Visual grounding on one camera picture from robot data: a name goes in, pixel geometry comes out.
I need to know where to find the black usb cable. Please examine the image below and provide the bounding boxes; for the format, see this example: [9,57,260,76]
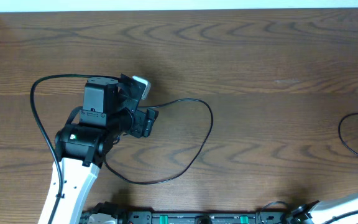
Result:
[103,98,214,185]
[337,113,358,163]

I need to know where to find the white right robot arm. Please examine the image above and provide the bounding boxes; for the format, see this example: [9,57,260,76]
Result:
[283,192,358,224]

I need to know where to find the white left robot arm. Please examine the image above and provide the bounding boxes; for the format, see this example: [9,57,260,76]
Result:
[39,75,158,223]

